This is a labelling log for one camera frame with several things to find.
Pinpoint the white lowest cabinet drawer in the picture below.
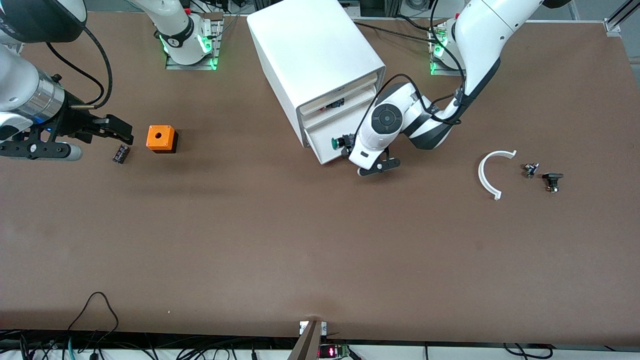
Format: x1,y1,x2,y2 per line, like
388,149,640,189
305,85,381,166

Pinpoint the white middle cabinet drawer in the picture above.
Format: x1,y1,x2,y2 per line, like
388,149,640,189
300,85,377,129

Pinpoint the orange button box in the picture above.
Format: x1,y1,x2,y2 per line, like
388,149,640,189
146,125,179,154

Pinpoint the white uppermost cabinet drawer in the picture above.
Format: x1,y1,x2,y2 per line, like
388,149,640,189
298,71,379,113

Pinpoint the white drawer cabinet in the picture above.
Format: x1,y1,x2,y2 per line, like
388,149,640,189
246,0,387,149

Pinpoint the red lit electronics board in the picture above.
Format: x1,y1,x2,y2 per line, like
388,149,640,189
319,344,351,360

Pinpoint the black contact block part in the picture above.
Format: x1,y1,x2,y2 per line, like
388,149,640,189
542,172,564,193

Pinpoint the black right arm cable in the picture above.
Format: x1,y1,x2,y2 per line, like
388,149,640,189
45,25,113,110

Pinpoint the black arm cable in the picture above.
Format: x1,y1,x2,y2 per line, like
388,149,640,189
375,0,471,126
45,25,113,110

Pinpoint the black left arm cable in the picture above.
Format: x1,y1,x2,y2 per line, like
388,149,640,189
375,0,471,126

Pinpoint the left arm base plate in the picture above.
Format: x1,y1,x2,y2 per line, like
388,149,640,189
429,22,468,77

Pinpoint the black cable on table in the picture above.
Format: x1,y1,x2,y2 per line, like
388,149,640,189
352,20,446,45

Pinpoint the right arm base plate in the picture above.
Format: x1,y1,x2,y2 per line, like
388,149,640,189
165,12,224,71

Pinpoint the white curved plastic bracket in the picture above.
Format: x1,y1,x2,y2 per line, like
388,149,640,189
478,150,517,201

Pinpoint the black looped cable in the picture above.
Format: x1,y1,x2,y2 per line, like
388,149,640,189
67,291,120,346

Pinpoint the grey camera post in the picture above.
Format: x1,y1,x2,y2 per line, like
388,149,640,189
287,320,323,360

